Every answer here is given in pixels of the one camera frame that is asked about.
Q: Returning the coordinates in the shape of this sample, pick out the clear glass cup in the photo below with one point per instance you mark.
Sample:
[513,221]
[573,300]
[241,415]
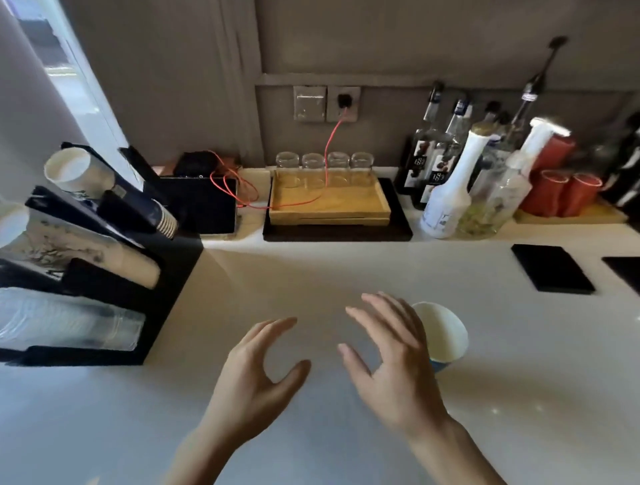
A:
[338,161]
[313,161]
[287,161]
[362,161]

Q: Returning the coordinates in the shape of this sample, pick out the person's left hand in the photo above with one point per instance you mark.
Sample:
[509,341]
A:
[240,384]

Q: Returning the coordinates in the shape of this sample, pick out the dark-label syrup bottle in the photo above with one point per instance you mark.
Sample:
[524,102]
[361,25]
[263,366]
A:
[442,160]
[420,155]

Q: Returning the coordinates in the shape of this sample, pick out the person's left thumb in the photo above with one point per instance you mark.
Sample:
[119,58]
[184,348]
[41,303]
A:
[292,379]

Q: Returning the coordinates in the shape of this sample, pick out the person's right thumb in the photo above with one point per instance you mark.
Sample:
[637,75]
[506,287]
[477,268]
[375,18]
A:
[355,362]

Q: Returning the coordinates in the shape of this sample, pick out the black cup dispenser rack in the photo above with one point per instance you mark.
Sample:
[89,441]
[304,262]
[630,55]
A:
[170,280]

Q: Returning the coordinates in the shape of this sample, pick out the red cup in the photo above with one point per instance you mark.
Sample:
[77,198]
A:
[552,192]
[580,195]

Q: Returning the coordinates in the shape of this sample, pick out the wooden tray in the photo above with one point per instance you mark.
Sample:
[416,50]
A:
[330,212]

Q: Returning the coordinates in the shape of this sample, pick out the black wall plug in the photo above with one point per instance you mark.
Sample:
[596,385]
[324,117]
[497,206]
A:
[344,101]

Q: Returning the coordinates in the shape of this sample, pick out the clear bottle with white pump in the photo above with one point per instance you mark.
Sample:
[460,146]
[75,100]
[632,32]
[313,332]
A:
[500,195]

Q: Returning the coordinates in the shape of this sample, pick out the black square mat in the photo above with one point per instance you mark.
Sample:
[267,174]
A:
[625,272]
[552,269]

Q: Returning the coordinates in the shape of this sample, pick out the stack of clear plastic cups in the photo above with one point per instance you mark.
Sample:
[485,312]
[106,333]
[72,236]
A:
[65,320]

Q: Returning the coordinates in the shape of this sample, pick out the white plastic bottle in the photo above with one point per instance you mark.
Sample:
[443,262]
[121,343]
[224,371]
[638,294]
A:
[450,205]

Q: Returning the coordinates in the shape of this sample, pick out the person's left forearm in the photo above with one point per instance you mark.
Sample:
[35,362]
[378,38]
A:
[210,457]

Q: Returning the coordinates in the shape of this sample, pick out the dark glass bottle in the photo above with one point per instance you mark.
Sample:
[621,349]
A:
[627,165]

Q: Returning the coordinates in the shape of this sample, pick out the tall stack of red cups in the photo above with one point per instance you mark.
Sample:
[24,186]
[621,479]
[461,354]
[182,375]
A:
[557,155]

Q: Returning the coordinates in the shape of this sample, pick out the black box device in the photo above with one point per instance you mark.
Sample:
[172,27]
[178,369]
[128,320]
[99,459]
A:
[200,205]

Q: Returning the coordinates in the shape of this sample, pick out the flat wooden board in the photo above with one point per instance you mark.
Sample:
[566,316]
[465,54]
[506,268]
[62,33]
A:
[607,215]

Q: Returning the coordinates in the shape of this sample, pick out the stack of blue-striped paper cups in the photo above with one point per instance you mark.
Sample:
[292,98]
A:
[115,187]

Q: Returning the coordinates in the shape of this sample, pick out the stack of patterned paper cups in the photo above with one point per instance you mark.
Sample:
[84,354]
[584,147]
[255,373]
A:
[100,255]

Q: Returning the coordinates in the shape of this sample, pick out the person's right middle finger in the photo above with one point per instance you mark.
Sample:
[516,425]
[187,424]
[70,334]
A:
[395,312]

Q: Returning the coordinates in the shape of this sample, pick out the black power adapter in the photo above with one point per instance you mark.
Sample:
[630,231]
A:
[197,162]

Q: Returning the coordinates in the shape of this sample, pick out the black tray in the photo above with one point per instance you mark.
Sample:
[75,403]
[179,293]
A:
[340,233]

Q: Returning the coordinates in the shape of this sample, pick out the grey wall switch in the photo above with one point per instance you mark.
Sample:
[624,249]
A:
[310,103]

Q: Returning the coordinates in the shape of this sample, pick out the person's right hand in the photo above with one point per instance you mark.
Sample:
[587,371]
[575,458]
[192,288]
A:
[400,379]

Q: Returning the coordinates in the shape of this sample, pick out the person's right forearm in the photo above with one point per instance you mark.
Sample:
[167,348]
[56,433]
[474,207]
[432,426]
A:
[450,457]

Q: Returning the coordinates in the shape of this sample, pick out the grey wall socket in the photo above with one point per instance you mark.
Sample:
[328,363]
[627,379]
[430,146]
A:
[352,112]

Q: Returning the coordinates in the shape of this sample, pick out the white and blue paper cup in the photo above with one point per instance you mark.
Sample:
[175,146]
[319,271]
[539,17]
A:
[445,332]

